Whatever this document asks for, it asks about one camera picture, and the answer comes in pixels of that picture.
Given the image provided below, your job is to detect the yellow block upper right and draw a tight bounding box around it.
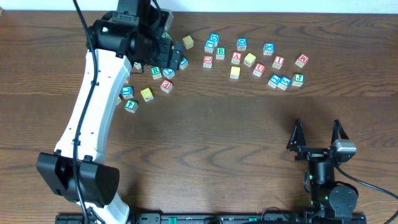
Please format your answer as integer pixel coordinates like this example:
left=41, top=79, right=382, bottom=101
left=244, top=53, right=256, bottom=67

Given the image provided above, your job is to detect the blue X block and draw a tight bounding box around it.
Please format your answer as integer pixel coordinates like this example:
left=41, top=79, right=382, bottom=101
left=263, top=42, right=275, bottom=55

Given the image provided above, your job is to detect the red A block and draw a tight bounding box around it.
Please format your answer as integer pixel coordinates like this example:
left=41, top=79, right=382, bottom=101
left=231, top=51, right=243, bottom=65

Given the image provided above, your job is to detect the blue block lower pair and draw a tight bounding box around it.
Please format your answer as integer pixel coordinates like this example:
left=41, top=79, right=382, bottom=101
left=205, top=40, right=215, bottom=54

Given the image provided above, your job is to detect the blue L block left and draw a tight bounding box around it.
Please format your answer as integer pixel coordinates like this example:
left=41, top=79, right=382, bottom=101
left=121, top=86, right=134, bottom=99

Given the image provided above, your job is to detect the yellow block far left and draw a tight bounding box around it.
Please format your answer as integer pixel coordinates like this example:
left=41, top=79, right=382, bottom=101
left=116, top=96, right=122, bottom=105

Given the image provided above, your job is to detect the green R block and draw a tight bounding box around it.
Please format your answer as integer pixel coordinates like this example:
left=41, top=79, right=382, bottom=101
left=150, top=67, right=162, bottom=80

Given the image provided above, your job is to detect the green 7 block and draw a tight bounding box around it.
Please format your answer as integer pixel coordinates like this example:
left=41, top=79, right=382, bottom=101
left=134, top=62, right=142, bottom=70

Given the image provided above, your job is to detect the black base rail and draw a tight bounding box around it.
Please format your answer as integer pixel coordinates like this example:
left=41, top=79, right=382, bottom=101
left=55, top=213, right=367, bottom=224

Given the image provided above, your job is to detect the yellow block lower left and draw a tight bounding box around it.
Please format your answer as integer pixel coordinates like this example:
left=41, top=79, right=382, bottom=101
left=141, top=88, right=154, bottom=102

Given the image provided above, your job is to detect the green B block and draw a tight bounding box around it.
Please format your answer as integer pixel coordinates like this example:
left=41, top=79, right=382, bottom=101
left=216, top=47, right=226, bottom=60

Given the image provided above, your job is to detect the yellow block top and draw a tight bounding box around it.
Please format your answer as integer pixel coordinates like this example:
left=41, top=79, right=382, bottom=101
left=182, top=35, right=194, bottom=50

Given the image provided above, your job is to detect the blue block pair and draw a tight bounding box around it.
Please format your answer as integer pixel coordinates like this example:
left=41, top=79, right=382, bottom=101
left=205, top=40, right=215, bottom=54
left=209, top=33, right=220, bottom=47

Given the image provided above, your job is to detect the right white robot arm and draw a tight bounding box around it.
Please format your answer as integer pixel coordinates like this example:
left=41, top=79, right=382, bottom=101
left=286, top=119, right=359, bottom=223

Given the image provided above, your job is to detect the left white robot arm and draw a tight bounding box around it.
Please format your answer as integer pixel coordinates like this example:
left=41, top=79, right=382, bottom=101
left=37, top=0, right=183, bottom=223

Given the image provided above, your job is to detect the blue 2 block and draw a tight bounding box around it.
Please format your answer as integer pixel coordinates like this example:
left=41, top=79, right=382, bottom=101
left=162, top=68, right=175, bottom=80

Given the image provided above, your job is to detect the yellow block centre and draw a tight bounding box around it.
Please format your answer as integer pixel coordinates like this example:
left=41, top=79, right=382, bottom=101
left=230, top=66, right=241, bottom=79

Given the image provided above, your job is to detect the blue P block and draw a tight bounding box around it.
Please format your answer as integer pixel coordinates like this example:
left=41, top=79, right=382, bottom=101
left=179, top=57, right=188, bottom=70

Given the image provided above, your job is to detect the green 4 block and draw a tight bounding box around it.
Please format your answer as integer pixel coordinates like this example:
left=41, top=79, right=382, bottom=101
left=124, top=100, right=138, bottom=113

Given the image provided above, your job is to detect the green Z block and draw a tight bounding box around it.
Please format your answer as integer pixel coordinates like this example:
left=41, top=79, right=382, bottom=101
left=162, top=32, right=172, bottom=39

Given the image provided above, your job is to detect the red U block right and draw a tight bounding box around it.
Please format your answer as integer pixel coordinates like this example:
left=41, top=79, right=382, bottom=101
left=252, top=63, right=266, bottom=77

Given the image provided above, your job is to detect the red M block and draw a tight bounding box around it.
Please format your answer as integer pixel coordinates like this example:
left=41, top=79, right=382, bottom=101
left=295, top=54, right=309, bottom=68

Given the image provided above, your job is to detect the red E block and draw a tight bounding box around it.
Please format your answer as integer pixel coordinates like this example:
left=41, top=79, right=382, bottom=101
left=160, top=79, right=173, bottom=93

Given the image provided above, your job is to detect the green J block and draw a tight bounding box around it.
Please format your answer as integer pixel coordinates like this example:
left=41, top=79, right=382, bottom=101
left=292, top=73, right=305, bottom=87

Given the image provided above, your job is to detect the yellow block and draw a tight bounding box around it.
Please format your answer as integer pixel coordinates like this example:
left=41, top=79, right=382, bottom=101
left=182, top=35, right=194, bottom=50
left=141, top=88, right=154, bottom=102
left=116, top=96, right=122, bottom=105
left=244, top=53, right=256, bottom=67
left=230, top=66, right=241, bottom=79

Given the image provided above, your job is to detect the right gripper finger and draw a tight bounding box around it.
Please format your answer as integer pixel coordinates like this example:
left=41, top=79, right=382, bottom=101
left=331, top=119, right=349, bottom=144
left=286, top=119, right=303, bottom=150

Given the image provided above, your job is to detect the blue block top pair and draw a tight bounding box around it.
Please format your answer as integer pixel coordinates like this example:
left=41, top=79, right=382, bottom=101
left=209, top=33, right=220, bottom=47

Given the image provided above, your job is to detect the blue D block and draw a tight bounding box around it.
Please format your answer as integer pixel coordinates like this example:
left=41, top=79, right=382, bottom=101
left=237, top=38, right=248, bottom=51

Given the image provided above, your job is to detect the red I block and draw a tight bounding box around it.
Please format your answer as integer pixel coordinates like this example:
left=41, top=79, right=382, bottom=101
left=272, top=55, right=285, bottom=69

